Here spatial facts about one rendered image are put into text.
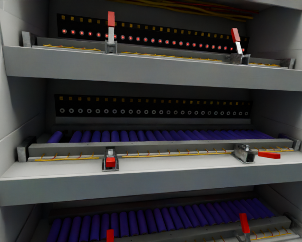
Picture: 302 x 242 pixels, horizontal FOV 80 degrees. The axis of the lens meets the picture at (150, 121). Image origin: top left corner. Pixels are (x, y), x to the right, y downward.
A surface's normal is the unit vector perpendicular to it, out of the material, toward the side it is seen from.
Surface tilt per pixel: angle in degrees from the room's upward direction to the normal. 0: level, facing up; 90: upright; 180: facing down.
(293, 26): 90
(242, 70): 111
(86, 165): 21
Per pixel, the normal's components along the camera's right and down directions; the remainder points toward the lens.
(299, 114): -0.97, 0.00
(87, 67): 0.21, 0.29
